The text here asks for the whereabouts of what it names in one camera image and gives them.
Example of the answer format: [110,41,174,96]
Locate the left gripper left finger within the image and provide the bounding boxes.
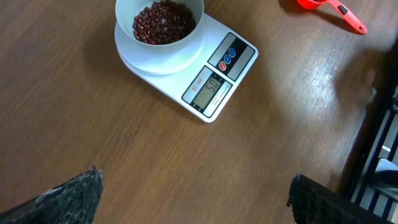
[1,167,103,224]

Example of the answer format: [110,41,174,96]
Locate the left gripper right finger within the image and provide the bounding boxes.
[287,174,392,224]

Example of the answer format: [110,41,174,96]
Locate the orange measuring scoop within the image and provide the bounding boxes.
[297,0,368,35]

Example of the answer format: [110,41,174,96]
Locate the white digital kitchen scale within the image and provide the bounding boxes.
[114,14,258,123]

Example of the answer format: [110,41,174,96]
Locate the black metal rack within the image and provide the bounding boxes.
[342,43,397,223]

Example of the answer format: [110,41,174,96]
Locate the white round bowl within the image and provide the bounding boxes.
[115,0,205,52]

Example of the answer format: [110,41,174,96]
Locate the beans in white bowl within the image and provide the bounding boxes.
[132,0,197,45]

